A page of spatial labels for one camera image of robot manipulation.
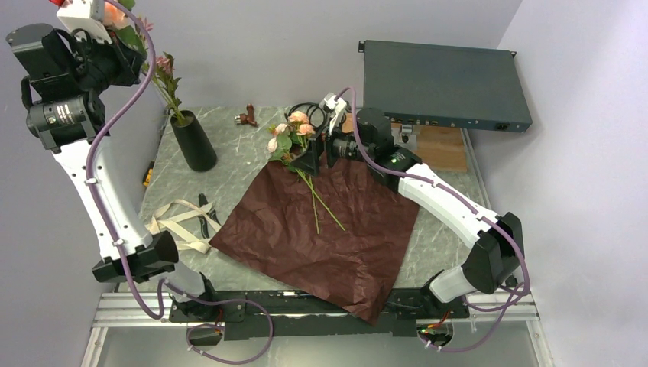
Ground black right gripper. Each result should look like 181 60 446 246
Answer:
290 115 374 177

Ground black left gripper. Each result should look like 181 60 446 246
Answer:
66 24 145 95

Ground red flower bouquet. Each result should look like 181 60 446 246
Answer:
267 111 345 233

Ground peach flower stem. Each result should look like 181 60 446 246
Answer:
102 1 153 75

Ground pink flower stem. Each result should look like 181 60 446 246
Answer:
152 52 188 126

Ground dark red wrapping paper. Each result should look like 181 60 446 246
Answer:
210 161 419 325

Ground beige ribbon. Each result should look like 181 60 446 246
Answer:
145 199 222 254

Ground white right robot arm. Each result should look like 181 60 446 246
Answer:
271 104 530 317

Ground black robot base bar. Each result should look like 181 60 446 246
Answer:
169 275 469 346

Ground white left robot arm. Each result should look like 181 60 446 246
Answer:
6 23 220 321

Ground black cone vase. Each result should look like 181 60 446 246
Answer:
170 110 218 172

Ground brown small figurine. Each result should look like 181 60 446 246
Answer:
235 103 258 127

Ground black pruning shears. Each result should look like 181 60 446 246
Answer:
197 193 221 239

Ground yellow tool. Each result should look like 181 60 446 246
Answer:
142 161 154 187

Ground wooden board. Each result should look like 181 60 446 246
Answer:
341 112 468 173

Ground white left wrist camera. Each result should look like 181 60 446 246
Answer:
56 0 114 44

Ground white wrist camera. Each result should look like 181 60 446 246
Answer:
319 93 348 135
56 0 114 44

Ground coiled black cable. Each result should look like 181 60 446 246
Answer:
286 102 330 130

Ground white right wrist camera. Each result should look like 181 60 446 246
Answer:
319 93 348 135

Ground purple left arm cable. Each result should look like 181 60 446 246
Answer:
85 0 274 365

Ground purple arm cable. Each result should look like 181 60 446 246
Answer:
85 0 274 365
334 86 532 354

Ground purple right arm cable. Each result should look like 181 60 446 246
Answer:
334 86 532 354

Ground metal switch stand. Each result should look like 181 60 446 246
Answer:
397 124 420 151

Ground dark green network switch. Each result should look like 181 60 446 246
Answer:
358 40 533 133

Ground aluminium frame rail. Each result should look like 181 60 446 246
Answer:
93 291 554 366

